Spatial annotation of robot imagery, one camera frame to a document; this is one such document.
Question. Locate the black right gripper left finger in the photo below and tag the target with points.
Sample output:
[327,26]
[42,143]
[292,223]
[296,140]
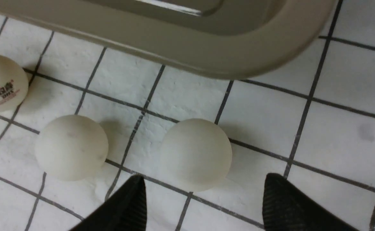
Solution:
[125,210]

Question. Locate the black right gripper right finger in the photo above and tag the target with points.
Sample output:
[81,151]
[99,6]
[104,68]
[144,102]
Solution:
[286,208]

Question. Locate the white ping-pong ball with logo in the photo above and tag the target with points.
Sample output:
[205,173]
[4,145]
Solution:
[14,84]

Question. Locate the white black-grid tablecloth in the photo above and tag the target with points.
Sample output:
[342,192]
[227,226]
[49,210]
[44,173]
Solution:
[312,120]

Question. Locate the olive green plastic bin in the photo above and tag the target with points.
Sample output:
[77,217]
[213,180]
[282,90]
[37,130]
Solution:
[220,39]

